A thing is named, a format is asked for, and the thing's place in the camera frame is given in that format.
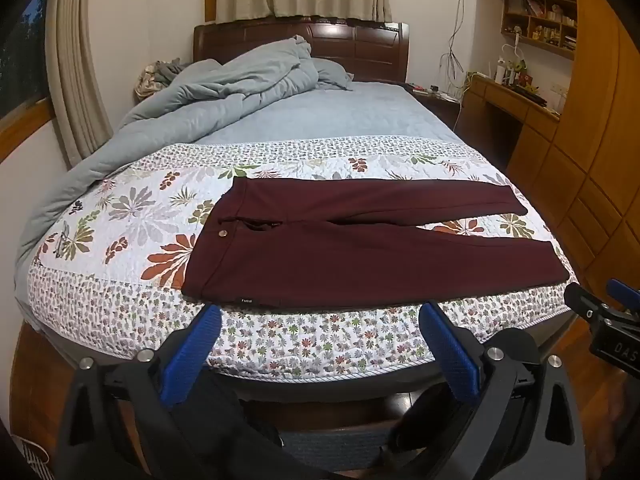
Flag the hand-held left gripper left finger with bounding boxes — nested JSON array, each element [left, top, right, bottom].
[[57, 304, 223, 480]]

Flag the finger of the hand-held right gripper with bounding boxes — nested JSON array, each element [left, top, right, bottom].
[[606, 278, 640, 311], [564, 284, 608, 318]]

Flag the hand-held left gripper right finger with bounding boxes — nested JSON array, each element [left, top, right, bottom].
[[419, 301, 588, 480]]

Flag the maroon pants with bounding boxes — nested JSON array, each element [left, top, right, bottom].
[[181, 177, 571, 311]]

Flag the wooden wardrobe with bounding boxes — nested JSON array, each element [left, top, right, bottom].
[[507, 0, 640, 311]]

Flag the floral quilted bedspread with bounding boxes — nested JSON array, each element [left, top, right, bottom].
[[27, 136, 581, 378]]

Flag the striped bag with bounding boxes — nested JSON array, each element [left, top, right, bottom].
[[10, 435, 56, 480]]

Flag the wooden desk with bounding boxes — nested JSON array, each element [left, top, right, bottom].
[[457, 72, 563, 171]]

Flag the wooden nightstand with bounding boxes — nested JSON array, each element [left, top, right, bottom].
[[407, 82, 466, 133]]

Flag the grey-blue duvet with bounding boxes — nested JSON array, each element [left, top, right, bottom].
[[14, 35, 355, 306]]

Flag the grey-blue bed sheet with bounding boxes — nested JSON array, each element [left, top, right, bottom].
[[192, 82, 463, 147]]

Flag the floral cloth pile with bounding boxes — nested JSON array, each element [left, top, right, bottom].
[[134, 59, 188, 101]]

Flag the grey pillow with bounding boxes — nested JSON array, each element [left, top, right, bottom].
[[312, 57, 355, 92]]

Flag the dark wooden headboard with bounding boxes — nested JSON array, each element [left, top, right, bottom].
[[193, 16, 411, 86]]

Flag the wooden framed window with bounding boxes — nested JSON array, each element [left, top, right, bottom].
[[0, 0, 53, 121]]

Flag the dark wooden bed frame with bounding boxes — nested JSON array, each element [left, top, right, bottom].
[[10, 320, 576, 441]]

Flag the hanging white cables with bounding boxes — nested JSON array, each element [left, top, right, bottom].
[[437, 0, 481, 101]]

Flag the wooden wall shelf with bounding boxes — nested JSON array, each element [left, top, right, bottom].
[[500, 0, 581, 61]]

